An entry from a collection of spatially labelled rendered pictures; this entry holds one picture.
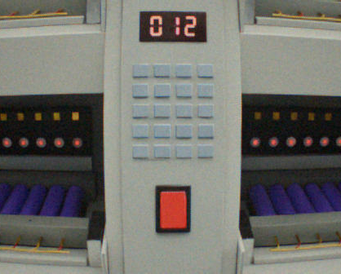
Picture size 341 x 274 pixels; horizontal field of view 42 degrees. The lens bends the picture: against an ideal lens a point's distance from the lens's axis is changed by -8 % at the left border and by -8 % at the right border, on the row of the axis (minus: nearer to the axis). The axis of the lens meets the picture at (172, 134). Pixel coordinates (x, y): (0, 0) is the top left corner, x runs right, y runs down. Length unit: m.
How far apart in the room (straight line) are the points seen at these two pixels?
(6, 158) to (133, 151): 0.23
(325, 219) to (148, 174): 0.18
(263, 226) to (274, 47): 0.16
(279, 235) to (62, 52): 0.24
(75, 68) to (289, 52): 0.15
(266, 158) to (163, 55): 0.23
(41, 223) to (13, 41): 0.16
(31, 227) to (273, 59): 0.25
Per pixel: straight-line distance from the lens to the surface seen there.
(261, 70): 0.34
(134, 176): 0.32
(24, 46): 0.34
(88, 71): 0.34
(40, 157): 0.51
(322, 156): 0.53
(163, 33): 0.32
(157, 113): 0.32
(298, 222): 0.42
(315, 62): 0.35
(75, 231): 0.41
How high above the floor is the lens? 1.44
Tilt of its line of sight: 3 degrees down
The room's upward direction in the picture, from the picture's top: straight up
